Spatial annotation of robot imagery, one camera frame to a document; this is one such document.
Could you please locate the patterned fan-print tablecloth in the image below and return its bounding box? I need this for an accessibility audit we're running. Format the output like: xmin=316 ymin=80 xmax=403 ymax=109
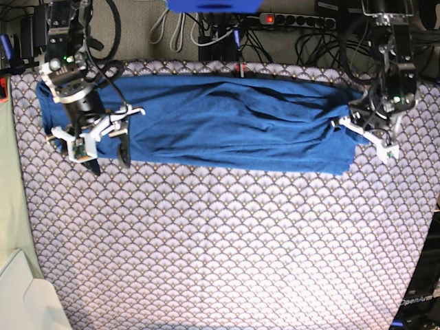
xmin=10 ymin=73 xmax=439 ymax=329

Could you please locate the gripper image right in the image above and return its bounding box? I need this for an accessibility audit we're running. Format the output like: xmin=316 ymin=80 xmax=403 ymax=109
xmin=349 ymin=99 xmax=402 ymax=139

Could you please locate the blue-handled clamp left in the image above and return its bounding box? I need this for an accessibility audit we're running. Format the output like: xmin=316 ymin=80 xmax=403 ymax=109
xmin=1 ymin=34 xmax=25 ymax=76

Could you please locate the blue box overhead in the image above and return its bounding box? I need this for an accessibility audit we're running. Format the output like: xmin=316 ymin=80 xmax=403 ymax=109
xmin=167 ymin=0 xmax=262 ymax=13

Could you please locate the white plastic bin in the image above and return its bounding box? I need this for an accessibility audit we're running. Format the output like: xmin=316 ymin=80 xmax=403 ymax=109
xmin=1 ymin=249 xmax=71 ymax=329

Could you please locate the grey looped cable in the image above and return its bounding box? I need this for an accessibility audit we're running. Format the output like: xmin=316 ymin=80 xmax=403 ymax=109
xmin=148 ymin=10 xmax=186 ymax=53

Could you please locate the red and grey clamp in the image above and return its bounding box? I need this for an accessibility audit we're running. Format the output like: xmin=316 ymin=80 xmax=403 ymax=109
xmin=236 ymin=62 xmax=247 ymax=78

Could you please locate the black OpenArm base box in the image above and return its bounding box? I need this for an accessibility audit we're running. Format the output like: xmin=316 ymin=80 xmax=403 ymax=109
xmin=390 ymin=210 xmax=439 ymax=329

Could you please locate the black power strip red switch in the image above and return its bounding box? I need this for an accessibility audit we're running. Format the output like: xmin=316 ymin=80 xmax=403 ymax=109
xmin=258 ymin=12 xmax=336 ymax=30

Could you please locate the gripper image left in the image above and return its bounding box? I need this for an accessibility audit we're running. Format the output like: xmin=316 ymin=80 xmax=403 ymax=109
xmin=63 ymin=91 xmax=131 ymax=176

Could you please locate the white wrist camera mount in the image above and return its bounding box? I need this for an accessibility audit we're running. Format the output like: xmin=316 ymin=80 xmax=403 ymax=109
xmin=46 ymin=104 xmax=146 ymax=164
xmin=331 ymin=116 xmax=400 ymax=164

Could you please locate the blue T-shirt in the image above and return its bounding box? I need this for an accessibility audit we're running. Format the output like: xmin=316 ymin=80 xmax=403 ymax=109
xmin=36 ymin=75 xmax=367 ymax=176

